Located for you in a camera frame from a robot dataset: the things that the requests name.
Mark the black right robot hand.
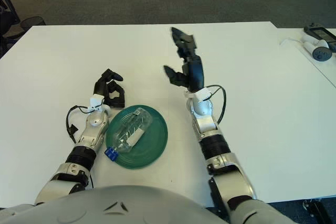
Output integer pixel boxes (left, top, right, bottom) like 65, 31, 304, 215
163, 27, 205, 93

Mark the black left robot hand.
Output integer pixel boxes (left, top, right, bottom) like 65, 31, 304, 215
93, 68, 126, 109

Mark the clear bottle with blue cap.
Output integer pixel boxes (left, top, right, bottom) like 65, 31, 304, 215
104, 107, 154, 162

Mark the green round plate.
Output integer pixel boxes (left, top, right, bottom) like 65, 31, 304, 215
105, 104, 169, 170

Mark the black office chair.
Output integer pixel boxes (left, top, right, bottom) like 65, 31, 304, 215
0, 0, 22, 60

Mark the grey robot torso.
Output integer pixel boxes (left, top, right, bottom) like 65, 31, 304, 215
0, 185, 232, 224

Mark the white grey VR controller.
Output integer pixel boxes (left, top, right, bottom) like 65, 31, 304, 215
301, 34, 332, 63

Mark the black handheld remote device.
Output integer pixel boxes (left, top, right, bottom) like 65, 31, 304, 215
303, 23, 336, 52

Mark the black stand base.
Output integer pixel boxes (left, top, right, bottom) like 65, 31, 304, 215
302, 198, 336, 224

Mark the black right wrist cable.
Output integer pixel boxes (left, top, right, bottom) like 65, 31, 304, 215
203, 84, 227, 124

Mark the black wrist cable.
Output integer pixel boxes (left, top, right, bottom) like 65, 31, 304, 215
203, 84, 227, 124
65, 105, 92, 145

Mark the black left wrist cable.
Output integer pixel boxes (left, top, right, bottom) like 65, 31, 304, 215
65, 105, 92, 145

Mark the black wire mesh bin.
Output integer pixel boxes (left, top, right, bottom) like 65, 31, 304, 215
20, 16, 47, 32

